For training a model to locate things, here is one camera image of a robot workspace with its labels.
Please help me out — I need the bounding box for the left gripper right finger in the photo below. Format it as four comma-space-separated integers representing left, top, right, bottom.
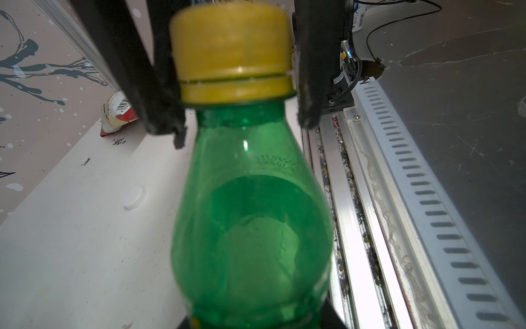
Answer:
322, 298, 347, 329

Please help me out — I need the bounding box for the white bottle cap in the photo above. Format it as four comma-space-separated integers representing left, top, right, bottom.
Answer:
123, 186, 147, 211

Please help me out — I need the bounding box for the red snack bag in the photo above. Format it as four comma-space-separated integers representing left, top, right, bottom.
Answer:
100, 91, 138, 137

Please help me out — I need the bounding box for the green plastic bottle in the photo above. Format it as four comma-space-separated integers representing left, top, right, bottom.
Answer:
171, 77, 334, 328

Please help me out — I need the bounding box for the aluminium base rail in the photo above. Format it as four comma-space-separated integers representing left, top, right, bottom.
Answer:
302, 79, 525, 328

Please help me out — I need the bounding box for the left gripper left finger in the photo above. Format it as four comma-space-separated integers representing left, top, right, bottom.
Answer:
177, 316, 193, 329

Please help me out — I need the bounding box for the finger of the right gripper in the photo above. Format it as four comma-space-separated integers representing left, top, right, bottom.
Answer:
71, 0, 191, 149
293, 0, 353, 129

